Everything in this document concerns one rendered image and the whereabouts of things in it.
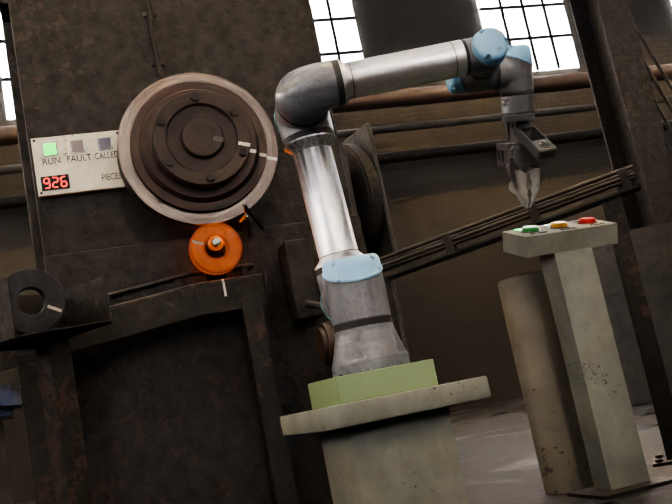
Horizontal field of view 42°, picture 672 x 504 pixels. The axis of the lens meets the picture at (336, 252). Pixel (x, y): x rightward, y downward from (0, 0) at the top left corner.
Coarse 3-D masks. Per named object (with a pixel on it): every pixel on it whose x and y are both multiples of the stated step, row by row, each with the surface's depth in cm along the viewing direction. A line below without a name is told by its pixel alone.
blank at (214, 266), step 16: (224, 224) 257; (192, 240) 254; (208, 240) 257; (224, 240) 257; (240, 240) 258; (192, 256) 253; (208, 256) 254; (224, 256) 255; (240, 256) 257; (208, 272) 254; (224, 272) 255
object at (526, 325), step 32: (512, 288) 211; (544, 288) 211; (512, 320) 211; (544, 320) 208; (544, 352) 207; (544, 384) 206; (544, 416) 205; (576, 416) 206; (544, 448) 205; (576, 448) 203; (544, 480) 206; (576, 480) 202
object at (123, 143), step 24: (144, 96) 258; (240, 96) 266; (264, 120) 266; (120, 144) 253; (264, 168) 263; (144, 192) 252; (264, 192) 261; (168, 216) 252; (192, 216) 254; (216, 216) 256
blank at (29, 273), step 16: (16, 272) 203; (32, 272) 205; (16, 288) 203; (32, 288) 206; (48, 288) 206; (16, 304) 202; (48, 304) 205; (64, 304) 207; (16, 320) 201; (32, 320) 203; (48, 320) 205
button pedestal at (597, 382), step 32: (576, 224) 204; (608, 224) 201; (544, 256) 202; (576, 256) 199; (576, 288) 197; (576, 320) 195; (608, 320) 197; (576, 352) 194; (608, 352) 195; (576, 384) 196; (608, 384) 194; (608, 416) 192; (608, 448) 190; (640, 448) 192; (608, 480) 189; (640, 480) 191
